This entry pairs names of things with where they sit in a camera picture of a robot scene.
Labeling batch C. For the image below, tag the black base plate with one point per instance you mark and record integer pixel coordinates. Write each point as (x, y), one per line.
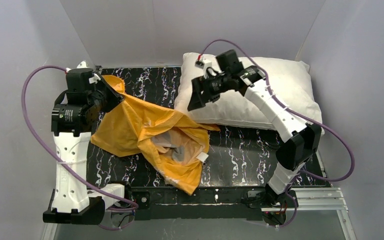
(232, 202)

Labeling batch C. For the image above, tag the aluminium frame rail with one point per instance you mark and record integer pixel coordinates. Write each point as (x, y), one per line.
(325, 199)

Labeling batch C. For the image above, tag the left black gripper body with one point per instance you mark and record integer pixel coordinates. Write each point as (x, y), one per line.
(106, 93)

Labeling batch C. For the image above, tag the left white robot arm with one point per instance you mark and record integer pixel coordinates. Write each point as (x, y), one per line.
(72, 117)

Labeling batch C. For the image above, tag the orange printed pillowcase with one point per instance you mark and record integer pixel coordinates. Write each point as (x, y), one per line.
(174, 144)

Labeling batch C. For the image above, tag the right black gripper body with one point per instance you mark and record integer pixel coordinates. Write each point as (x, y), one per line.
(212, 86)

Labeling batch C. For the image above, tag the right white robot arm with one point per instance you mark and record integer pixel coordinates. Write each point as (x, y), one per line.
(300, 139)

